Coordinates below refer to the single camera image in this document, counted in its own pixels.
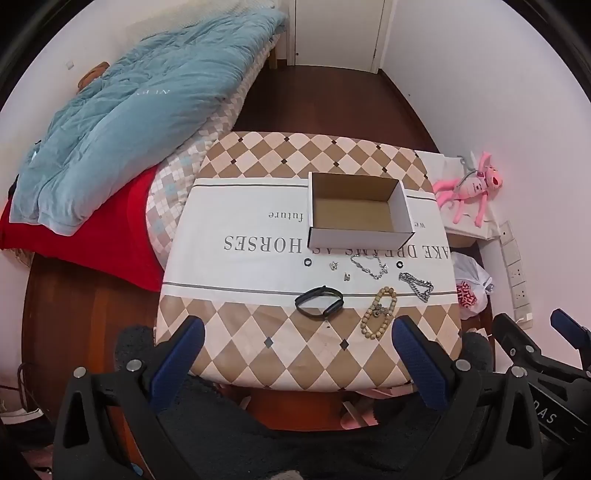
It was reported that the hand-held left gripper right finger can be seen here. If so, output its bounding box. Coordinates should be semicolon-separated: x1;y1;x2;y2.
392;316;550;480

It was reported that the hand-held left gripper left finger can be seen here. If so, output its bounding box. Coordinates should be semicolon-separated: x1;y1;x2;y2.
53;316;206;480

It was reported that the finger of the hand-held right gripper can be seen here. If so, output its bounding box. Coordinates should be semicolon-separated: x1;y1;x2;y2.
550;308;591;356
492;313;555;377

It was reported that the silver chain bracelet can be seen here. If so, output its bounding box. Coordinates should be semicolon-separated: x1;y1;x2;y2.
398;272;435;304

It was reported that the wooden bead bracelet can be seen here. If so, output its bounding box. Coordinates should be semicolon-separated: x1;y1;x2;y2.
360;286;398;341

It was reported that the black fitness band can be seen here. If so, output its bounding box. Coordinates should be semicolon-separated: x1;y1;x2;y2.
294;286;344;320

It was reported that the silver necklace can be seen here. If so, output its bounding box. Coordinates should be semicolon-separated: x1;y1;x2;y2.
349;254;387;281

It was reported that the white cardboard box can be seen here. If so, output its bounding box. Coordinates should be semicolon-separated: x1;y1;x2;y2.
307;172;415;250

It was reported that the white plastic bag red print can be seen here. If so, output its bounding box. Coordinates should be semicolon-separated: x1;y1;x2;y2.
450;251;495;319

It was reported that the pink slipper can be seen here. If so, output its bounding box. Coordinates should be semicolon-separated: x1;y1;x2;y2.
342;401;379;430

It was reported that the checkered printed tablecloth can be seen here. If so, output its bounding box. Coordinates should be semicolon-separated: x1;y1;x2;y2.
154;131;462;393

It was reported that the red blanket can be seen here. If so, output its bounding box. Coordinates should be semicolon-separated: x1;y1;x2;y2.
0;164;164;291

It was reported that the pink plush toy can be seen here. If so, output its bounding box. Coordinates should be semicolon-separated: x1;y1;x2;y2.
431;151;504;228

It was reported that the checkered bed sheet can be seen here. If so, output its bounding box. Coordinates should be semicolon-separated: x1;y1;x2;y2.
145;34;280;273

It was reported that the grey clothes hanger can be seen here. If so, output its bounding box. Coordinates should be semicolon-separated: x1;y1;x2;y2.
457;154;483;183

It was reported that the light blue quilt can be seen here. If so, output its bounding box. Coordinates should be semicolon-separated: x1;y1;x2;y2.
9;7;289;236

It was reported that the brown plush item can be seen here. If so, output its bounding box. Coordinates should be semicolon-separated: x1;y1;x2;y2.
78;62;110;90

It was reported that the white door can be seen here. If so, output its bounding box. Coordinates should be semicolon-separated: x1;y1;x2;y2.
295;0;384;72

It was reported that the dark cable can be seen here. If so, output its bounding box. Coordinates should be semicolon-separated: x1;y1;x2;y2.
14;362;38;402

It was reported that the wooden bed frame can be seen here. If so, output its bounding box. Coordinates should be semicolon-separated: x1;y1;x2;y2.
265;34;281;70

